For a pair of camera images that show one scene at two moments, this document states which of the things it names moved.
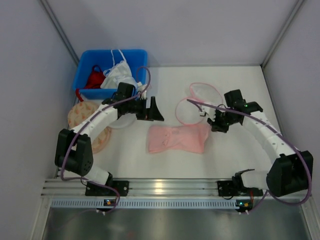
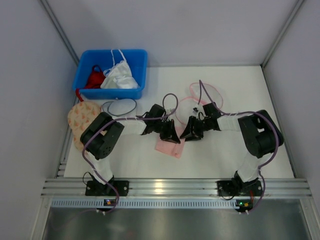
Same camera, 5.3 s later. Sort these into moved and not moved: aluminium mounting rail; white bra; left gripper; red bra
Moved: left gripper
Not moved: white bra; aluminium mounting rail; red bra
